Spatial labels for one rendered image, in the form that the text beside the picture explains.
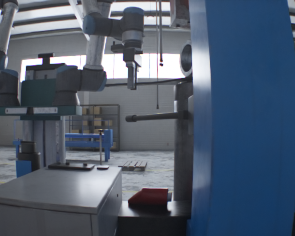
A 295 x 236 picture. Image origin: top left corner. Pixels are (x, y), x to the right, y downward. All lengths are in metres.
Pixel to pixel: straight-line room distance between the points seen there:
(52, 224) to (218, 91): 0.35
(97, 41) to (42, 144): 0.85
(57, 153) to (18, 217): 1.40
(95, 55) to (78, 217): 1.34
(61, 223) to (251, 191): 0.33
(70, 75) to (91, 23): 0.60
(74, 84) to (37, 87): 0.35
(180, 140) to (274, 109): 0.50
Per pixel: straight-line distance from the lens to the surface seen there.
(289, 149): 0.48
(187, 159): 0.87
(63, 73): 1.63
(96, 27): 1.11
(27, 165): 0.76
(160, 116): 0.74
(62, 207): 0.41
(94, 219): 0.40
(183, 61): 1.02
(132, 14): 1.05
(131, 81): 0.97
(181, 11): 1.21
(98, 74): 1.65
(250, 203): 0.46
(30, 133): 1.91
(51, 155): 1.90
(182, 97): 0.89
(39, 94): 1.85
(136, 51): 0.97
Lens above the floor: 1.32
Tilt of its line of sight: 2 degrees up
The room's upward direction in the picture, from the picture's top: straight up
